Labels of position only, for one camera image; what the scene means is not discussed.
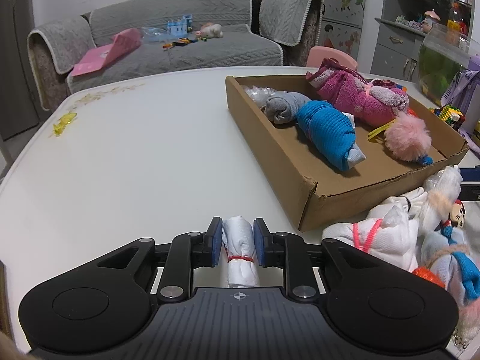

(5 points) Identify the white sock with peach band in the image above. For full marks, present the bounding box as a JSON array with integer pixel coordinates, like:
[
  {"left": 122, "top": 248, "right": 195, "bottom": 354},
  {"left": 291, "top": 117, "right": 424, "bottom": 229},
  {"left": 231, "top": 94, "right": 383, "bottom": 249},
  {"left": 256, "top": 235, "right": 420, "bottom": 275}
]
[{"left": 418, "top": 165, "right": 463, "bottom": 234}]

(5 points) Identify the minnie mouse doll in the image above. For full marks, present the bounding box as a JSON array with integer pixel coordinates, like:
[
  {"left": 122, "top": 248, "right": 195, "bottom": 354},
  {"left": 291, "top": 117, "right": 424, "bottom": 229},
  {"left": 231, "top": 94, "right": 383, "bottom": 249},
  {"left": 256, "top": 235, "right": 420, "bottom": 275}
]
[{"left": 440, "top": 199, "right": 466, "bottom": 236}]

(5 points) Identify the small white cloth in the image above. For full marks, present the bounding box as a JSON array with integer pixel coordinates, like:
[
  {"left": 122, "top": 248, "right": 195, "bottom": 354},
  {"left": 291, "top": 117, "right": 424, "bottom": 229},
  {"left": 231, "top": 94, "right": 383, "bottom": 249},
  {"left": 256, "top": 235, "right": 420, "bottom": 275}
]
[{"left": 222, "top": 215, "right": 260, "bottom": 288}]

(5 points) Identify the light blue sock bundle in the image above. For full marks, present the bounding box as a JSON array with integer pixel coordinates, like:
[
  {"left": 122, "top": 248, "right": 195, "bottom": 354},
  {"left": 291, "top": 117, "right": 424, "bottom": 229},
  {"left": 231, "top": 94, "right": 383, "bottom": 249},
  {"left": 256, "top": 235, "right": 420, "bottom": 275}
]
[{"left": 421, "top": 226, "right": 479, "bottom": 306}]

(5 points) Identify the pink fluffy pompom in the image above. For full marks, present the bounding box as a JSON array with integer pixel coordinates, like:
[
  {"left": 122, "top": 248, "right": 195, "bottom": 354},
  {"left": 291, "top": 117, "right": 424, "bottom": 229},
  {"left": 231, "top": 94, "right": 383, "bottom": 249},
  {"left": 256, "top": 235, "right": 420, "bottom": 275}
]
[{"left": 384, "top": 113, "right": 433, "bottom": 166}]

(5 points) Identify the orange plastic bag bundle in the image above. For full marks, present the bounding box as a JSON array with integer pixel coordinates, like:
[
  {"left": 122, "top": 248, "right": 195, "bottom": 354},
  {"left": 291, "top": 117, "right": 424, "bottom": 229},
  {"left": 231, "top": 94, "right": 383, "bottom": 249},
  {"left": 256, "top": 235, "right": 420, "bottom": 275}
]
[{"left": 412, "top": 267, "right": 445, "bottom": 289}]

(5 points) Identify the magenta dotted knit garment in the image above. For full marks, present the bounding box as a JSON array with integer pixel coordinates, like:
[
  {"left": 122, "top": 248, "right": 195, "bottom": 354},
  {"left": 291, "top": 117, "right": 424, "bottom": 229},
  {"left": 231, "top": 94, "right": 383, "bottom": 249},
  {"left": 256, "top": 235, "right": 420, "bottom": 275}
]
[{"left": 306, "top": 58, "right": 409, "bottom": 128}]

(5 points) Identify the grey and white sock bundle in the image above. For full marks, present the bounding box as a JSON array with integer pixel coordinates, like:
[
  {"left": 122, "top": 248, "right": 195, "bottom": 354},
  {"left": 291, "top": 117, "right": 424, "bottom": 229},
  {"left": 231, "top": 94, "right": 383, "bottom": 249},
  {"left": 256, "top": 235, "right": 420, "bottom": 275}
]
[{"left": 264, "top": 92, "right": 311, "bottom": 125}]

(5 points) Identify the clear plastic bag bundle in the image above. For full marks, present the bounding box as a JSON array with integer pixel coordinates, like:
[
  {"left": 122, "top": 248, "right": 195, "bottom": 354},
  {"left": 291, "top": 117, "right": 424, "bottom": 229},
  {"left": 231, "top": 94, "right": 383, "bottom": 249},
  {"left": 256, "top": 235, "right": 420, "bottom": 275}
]
[{"left": 242, "top": 85, "right": 281, "bottom": 110}]

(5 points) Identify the pink fluffy pompom keychain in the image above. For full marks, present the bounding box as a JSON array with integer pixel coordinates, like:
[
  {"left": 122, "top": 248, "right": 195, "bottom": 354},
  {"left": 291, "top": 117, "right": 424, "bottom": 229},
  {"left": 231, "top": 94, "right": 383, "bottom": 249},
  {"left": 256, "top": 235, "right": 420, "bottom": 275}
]
[{"left": 448, "top": 276, "right": 479, "bottom": 348}]

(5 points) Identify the colourful block toy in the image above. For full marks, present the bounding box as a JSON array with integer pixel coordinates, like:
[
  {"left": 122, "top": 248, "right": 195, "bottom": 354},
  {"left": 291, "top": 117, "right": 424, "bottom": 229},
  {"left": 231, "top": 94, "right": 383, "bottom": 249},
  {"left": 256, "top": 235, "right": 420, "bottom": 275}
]
[{"left": 430, "top": 105, "right": 465, "bottom": 130}]

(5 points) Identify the brown cardboard tray box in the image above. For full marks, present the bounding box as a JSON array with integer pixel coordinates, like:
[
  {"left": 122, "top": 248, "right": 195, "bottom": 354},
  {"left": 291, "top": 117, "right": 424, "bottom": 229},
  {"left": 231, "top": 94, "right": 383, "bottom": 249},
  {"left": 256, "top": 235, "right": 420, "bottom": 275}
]
[{"left": 225, "top": 76, "right": 468, "bottom": 232}]

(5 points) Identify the purple water bottle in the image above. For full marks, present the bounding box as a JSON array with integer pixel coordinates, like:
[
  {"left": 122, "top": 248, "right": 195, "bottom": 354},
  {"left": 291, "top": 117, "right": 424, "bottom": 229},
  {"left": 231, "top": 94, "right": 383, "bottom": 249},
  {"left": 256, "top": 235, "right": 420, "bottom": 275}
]
[{"left": 441, "top": 55, "right": 480, "bottom": 156}]

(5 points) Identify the glass fish bowl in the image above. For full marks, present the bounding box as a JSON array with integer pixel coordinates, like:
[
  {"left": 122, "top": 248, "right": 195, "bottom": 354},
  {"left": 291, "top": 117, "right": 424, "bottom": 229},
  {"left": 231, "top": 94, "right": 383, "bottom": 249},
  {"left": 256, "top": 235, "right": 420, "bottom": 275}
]
[{"left": 417, "top": 24, "right": 479, "bottom": 106}]

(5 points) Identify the grey shelf cabinet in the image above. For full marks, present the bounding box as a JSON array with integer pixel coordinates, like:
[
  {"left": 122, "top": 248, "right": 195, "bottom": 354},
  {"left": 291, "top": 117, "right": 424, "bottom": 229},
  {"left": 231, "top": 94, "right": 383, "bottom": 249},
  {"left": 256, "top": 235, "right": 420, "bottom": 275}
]
[{"left": 370, "top": 0, "right": 475, "bottom": 81}]

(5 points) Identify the pink child chair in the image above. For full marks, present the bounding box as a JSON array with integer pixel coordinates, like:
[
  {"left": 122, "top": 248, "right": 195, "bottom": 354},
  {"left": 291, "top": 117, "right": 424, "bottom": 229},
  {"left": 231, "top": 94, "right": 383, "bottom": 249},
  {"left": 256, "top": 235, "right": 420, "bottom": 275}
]
[{"left": 306, "top": 46, "right": 358, "bottom": 71}]

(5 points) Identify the plush toy on sofa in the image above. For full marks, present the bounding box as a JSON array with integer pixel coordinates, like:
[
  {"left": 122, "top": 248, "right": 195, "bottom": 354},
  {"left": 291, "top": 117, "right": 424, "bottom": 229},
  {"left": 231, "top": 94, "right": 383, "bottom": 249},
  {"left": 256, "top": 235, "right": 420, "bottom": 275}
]
[{"left": 195, "top": 23, "right": 223, "bottom": 39}]

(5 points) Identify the blue toy castle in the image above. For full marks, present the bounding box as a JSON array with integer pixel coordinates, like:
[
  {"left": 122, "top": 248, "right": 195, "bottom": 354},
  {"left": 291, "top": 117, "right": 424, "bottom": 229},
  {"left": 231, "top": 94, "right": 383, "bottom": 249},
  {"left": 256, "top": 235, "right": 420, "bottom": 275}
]
[{"left": 167, "top": 15, "right": 193, "bottom": 38}]

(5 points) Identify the grey covered sofa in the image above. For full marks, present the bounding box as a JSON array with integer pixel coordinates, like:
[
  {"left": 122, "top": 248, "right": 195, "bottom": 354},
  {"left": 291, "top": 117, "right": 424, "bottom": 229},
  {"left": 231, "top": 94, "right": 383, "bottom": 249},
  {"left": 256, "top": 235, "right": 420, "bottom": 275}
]
[{"left": 27, "top": 0, "right": 323, "bottom": 111}]

